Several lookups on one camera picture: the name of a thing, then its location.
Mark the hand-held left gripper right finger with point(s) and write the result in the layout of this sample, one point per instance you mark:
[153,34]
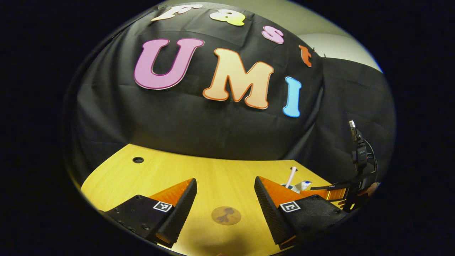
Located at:
[268,209]

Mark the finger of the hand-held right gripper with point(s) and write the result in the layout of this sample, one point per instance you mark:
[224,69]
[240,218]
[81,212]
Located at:
[332,193]

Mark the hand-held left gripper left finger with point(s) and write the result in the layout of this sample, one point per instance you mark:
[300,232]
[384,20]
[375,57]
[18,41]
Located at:
[181,209]

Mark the light blue cup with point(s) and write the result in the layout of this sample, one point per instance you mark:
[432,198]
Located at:
[283,185]

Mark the round brown coaster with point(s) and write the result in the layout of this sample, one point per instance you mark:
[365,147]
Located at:
[226,215]

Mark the wooden desktop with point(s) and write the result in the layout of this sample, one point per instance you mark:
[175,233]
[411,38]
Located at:
[220,177]

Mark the black backdrop cloth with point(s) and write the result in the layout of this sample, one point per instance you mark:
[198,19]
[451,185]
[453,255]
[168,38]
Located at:
[199,124]

